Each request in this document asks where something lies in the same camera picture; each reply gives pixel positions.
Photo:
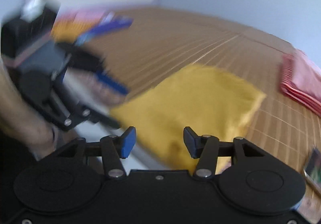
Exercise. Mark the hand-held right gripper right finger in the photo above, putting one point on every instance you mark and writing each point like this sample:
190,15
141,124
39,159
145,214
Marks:
190,142

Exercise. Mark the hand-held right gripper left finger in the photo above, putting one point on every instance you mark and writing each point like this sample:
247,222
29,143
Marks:
128,143

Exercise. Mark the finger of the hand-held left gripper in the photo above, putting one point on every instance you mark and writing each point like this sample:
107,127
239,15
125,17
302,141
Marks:
112,84
82,114

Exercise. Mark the yellow printed t-shirt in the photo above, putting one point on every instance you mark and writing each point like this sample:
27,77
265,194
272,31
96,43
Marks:
200,103

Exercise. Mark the person's left forearm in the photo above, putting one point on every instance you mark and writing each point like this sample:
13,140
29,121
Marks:
17,118

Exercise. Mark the yellow black-striped shirt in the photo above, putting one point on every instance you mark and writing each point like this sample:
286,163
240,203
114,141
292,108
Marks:
67,29

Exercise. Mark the purple knit sweater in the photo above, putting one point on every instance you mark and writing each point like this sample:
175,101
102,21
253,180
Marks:
112,24

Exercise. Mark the crumpled pink garment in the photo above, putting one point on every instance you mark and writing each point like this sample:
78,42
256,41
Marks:
85,16

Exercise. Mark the folded red striped garment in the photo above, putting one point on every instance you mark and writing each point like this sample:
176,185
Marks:
293,91

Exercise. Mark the smartphone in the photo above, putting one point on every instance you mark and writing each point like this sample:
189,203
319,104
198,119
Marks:
313,166

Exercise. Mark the folded pink garment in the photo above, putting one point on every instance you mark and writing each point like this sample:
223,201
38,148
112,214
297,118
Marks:
309,75

